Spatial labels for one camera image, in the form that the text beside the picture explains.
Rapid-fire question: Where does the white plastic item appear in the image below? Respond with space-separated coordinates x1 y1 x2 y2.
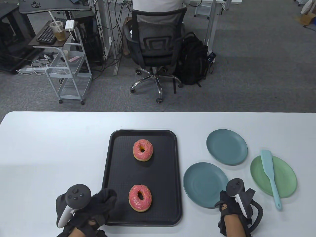
300 0 316 15

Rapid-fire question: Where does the light blue dessert shovel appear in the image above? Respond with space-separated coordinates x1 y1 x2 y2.
260 149 282 211

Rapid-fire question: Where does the teal round plate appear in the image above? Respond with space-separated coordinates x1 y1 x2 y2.
206 129 248 166
183 162 230 209

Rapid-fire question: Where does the white desk frame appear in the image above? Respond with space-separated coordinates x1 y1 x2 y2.
205 0 243 55
94 0 121 76

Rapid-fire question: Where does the black keyboard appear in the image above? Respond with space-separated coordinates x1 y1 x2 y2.
36 18 68 44

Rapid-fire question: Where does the green round plate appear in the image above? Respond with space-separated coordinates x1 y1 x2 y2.
250 155 297 198

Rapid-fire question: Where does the white power strip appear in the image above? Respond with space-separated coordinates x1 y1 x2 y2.
16 67 50 74

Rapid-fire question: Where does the black computer tower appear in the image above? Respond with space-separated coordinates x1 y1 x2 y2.
72 10 104 66

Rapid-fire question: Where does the pink frosted mini donut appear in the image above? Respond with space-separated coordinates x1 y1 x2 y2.
133 139 154 162
128 184 152 213

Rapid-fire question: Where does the black wrist camera strap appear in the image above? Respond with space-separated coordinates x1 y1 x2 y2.
55 226 108 237

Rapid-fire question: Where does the white rolling cabinet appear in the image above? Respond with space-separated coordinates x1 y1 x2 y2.
194 0 213 20

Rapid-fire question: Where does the black cable bundle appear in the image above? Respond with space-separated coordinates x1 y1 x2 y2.
93 0 126 80

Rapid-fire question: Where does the black white handheld controller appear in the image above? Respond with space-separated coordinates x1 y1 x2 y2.
56 184 92 229
226 178 263 233

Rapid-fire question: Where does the person's left hand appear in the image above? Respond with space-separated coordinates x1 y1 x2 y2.
56 188 118 231

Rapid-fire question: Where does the black backpack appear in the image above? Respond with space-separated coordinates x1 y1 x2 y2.
174 32 210 87

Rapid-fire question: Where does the white rolling cart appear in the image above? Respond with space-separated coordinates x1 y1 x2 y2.
28 21 93 105

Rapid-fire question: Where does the person's right forearm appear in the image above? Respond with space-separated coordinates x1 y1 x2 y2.
223 214 245 237

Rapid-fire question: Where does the white power adapter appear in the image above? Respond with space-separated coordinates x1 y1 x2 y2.
65 20 76 41

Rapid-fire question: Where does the person's left forearm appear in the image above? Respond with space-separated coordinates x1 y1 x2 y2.
70 227 98 237

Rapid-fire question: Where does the white cable bundle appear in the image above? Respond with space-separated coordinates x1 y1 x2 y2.
31 59 53 74

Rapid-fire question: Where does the plastic drink cup with straw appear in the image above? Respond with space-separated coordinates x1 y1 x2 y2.
48 11 66 41

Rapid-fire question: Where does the cardboard box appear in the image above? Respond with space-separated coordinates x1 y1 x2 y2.
295 12 316 27

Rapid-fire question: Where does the black baking tray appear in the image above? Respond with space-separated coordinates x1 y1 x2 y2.
101 130 183 227

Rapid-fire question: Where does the black mesh office chair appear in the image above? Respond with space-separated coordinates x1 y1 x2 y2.
123 7 188 103

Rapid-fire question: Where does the person's right hand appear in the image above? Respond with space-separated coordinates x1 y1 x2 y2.
214 188 256 236

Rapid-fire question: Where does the black desk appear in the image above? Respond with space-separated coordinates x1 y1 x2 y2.
19 0 92 15

